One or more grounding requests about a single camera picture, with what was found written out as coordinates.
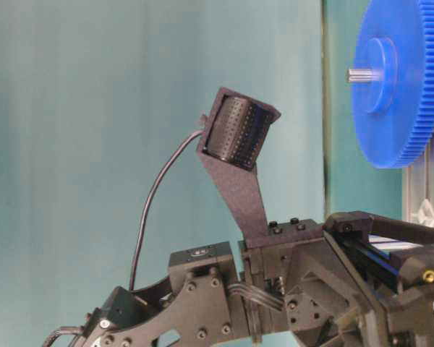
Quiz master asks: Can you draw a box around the upper steel shaft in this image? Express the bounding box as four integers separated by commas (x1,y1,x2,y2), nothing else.
346,68,382,83

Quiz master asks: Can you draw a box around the black camera cable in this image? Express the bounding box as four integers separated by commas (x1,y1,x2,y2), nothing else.
128,130,203,292

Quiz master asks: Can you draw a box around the aluminium extrusion rail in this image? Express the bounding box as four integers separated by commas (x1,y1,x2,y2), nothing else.
402,135,434,227

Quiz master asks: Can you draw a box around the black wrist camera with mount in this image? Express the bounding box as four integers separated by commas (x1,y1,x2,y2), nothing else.
197,87,281,248

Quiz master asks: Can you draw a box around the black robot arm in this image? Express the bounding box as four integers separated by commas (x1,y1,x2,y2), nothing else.
44,211,434,346

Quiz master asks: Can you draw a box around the large blue plastic gear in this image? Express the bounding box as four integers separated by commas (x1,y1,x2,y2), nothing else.
352,1,434,168

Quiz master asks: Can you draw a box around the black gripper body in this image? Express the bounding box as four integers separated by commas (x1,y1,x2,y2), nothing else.
239,211,434,346

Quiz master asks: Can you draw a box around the green foam board panel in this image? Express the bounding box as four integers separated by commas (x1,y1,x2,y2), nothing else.
320,0,408,222

